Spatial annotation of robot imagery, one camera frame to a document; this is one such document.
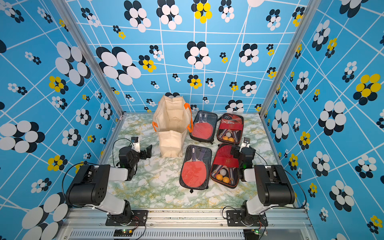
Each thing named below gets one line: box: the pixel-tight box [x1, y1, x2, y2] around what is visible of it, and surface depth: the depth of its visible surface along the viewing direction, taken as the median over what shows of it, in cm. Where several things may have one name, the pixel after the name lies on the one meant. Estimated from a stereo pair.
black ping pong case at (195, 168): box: [179, 145, 212, 194], surface depth 90 cm
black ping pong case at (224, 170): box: [210, 143, 240, 189], surface depth 89 cm
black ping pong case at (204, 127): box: [189, 110, 218, 145], surface depth 112 cm
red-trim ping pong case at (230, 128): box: [216, 113, 244, 145], surface depth 109 cm
